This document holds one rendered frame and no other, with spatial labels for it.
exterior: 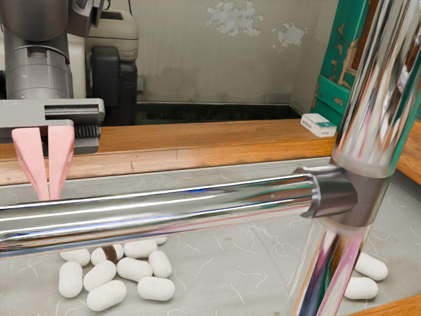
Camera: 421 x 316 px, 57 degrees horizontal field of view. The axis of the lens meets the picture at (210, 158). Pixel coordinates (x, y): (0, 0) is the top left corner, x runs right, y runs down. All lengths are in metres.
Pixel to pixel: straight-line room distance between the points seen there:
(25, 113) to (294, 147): 0.45
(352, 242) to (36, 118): 0.26
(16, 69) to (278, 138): 0.44
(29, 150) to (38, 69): 0.08
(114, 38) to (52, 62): 0.87
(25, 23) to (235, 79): 2.34
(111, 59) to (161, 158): 0.56
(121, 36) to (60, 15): 0.88
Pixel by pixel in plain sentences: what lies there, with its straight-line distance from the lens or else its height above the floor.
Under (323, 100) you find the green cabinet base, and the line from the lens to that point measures 0.81.
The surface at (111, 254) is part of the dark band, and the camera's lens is 0.41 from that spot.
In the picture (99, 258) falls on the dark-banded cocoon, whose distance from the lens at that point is 0.41.
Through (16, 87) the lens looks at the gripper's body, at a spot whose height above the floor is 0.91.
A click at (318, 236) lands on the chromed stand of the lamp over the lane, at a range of 0.16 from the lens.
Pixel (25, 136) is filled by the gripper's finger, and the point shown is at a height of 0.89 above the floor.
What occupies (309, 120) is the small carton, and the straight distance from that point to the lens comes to 0.73.
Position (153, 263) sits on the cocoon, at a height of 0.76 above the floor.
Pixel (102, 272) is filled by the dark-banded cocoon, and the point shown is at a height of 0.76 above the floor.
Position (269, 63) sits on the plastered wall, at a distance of 2.71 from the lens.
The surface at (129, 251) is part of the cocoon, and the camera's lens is 0.41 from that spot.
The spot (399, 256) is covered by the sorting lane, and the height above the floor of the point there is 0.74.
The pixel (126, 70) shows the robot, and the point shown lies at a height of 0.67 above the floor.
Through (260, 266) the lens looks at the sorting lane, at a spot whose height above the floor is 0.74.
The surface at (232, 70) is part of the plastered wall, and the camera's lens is 2.62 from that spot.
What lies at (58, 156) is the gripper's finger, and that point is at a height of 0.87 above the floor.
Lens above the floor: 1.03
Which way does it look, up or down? 28 degrees down
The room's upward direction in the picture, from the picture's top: 8 degrees clockwise
